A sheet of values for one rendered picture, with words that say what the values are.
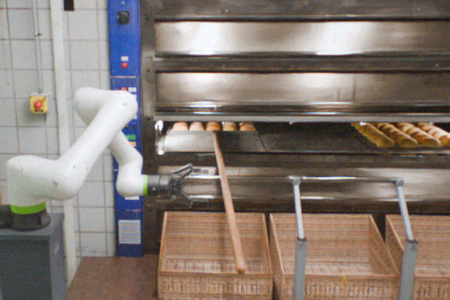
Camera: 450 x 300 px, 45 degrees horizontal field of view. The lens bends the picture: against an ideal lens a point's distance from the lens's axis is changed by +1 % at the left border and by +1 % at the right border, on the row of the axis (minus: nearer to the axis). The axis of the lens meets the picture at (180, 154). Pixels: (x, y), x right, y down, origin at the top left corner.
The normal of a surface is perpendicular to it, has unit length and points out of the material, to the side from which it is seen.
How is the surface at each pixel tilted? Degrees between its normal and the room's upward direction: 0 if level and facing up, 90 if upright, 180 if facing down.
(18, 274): 90
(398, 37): 70
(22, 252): 90
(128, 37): 90
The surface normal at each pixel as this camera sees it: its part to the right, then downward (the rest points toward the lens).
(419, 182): -0.03, -0.07
